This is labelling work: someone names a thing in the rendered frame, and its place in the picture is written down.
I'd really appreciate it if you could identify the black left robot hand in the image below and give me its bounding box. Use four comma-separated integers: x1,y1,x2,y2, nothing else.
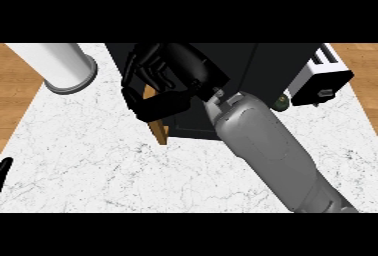
0,156,15,194

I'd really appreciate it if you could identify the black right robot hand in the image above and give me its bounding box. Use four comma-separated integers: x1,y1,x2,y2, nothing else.
119,43,232,123

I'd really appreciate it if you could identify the dark grey cabinet door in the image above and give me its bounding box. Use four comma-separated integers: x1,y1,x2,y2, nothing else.
103,43,325,142

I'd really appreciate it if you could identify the wooden cabinet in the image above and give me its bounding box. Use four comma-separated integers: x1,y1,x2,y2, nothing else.
142,83,171,146

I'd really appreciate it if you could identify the dark green wine bottle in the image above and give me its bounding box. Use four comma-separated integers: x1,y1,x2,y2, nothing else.
271,93,292,113

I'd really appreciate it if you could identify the white cylindrical appliance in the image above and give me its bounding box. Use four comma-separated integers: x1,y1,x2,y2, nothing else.
4,43,99,96

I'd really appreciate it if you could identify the white and black toaster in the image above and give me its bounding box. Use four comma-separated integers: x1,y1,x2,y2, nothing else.
286,43,356,107

